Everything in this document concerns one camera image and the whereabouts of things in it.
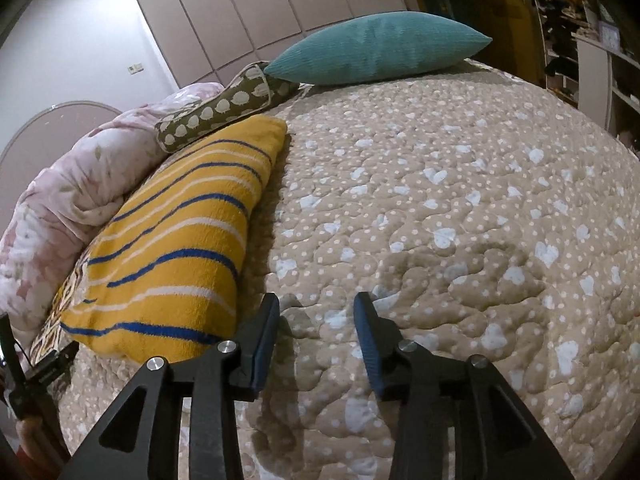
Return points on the beige dotted quilted bedspread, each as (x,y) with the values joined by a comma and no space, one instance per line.
(450,210)

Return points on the white wall switch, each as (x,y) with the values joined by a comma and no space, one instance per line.
(136,68)

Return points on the beige panelled wardrobe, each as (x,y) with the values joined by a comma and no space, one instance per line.
(225,10)

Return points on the wooden door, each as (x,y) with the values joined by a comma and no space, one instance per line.
(500,10)

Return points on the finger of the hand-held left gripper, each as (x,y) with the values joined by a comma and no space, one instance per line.
(55,362)

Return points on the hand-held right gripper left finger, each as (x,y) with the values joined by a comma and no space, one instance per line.
(265,340)

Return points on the yellow striped sweater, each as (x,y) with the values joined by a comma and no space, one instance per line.
(175,240)

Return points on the white arched panel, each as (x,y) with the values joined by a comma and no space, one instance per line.
(50,125)

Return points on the zigzag patterned blanket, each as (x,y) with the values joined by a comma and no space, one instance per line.
(65,285)

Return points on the pink floral comforter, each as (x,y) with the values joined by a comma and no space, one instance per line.
(75,185)

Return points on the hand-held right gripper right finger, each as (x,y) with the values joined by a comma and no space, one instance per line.
(367,345)

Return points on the cluttered white shelf unit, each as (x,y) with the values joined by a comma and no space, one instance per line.
(615,70)

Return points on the teal ribbed pillow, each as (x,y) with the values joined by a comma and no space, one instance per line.
(380,50)

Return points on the olive hedgehog print bolster pillow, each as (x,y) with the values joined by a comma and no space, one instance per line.
(210,115)

